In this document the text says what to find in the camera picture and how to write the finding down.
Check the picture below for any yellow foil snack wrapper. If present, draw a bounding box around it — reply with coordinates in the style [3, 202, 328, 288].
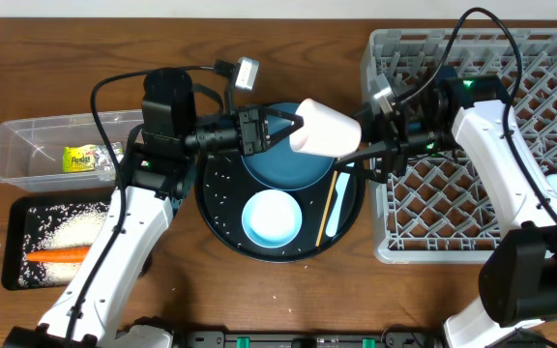
[62, 144, 114, 173]

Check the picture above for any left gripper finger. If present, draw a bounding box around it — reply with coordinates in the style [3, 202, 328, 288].
[266, 106, 297, 131]
[264, 123, 303, 151]

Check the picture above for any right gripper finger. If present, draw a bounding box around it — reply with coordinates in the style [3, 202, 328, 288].
[352, 108, 375, 140]
[334, 144, 389, 182]

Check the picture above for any white plastic knife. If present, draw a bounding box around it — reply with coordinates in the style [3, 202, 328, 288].
[325, 172, 350, 238]

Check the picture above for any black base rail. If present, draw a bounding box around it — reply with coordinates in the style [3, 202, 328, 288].
[113, 317, 444, 348]

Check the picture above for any light blue bowl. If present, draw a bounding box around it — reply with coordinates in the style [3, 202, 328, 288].
[241, 189, 303, 248]

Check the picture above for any grey plastic dishwasher rack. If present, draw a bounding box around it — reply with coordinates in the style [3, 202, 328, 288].
[361, 28, 557, 264]

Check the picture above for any black rectangular tray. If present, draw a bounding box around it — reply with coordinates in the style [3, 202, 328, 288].
[1, 190, 111, 291]

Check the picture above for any pile of white rice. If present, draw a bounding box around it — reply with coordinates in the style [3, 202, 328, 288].
[16, 202, 109, 289]

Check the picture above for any round black serving tray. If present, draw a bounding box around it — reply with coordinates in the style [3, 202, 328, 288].
[195, 152, 366, 263]

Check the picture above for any orange carrot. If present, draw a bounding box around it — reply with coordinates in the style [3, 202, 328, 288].
[25, 246, 90, 264]

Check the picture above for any pink cup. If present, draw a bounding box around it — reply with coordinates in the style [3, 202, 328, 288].
[289, 99, 362, 158]

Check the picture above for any dark blue plate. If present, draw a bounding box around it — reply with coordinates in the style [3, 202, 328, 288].
[240, 101, 337, 191]

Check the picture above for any wooden chopstick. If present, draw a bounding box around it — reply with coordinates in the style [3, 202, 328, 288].
[315, 171, 337, 247]

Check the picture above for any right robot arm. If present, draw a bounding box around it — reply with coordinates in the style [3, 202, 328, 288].
[338, 66, 557, 347]

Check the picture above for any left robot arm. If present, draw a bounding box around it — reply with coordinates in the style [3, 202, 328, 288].
[4, 61, 304, 347]

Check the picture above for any clear plastic bin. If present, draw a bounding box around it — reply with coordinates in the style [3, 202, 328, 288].
[0, 109, 147, 193]

